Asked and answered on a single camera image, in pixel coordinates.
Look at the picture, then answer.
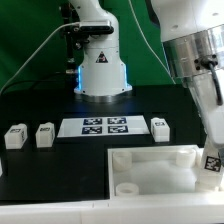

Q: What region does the grey cable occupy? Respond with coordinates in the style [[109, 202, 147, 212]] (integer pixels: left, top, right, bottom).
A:
[[0, 21, 81, 96]]

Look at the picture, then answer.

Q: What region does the white marker sheet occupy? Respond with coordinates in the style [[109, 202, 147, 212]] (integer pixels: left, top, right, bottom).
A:
[[58, 115, 150, 138]]

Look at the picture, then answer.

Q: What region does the white piece left edge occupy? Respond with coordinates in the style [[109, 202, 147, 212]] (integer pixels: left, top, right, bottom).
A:
[[0, 158, 3, 177]]

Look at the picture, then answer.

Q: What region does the white front fence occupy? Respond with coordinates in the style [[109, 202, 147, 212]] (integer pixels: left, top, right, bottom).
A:
[[0, 193, 224, 224]]

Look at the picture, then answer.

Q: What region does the white square tabletop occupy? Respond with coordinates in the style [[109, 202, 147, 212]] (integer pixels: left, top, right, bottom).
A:
[[107, 144, 224, 200]]

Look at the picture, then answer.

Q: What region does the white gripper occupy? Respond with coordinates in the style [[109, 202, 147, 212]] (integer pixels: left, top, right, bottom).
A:
[[189, 69, 224, 154]]

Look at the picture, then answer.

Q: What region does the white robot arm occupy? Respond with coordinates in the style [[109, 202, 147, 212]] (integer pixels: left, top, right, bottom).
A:
[[69, 0, 224, 151]]

